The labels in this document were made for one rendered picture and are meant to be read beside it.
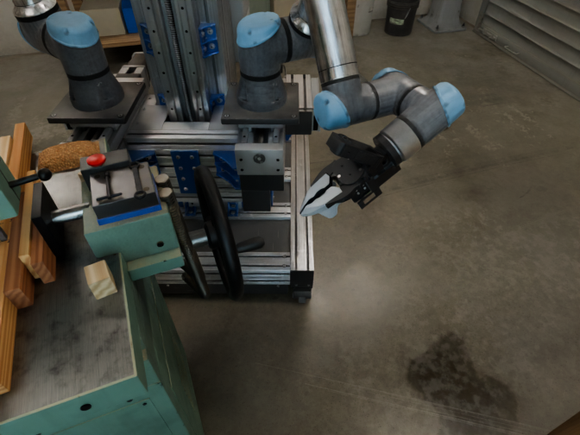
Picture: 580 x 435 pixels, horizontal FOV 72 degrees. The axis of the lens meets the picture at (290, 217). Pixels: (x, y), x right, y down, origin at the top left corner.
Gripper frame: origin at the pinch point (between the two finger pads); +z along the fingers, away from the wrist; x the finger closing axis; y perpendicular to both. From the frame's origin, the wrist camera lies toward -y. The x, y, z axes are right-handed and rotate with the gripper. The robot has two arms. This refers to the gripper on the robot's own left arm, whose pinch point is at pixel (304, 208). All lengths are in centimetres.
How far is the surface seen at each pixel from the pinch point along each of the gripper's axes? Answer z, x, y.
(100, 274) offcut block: 28.9, -4.2, -22.3
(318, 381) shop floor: 38, 4, 81
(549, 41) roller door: -209, 146, 194
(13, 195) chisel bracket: 31.7, 8.6, -34.1
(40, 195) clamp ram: 30.7, 10.8, -30.4
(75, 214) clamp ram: 29.6, 8.8, -25.1
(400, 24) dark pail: -156, 249, 171
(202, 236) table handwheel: 19.5, 7.9, -4.0
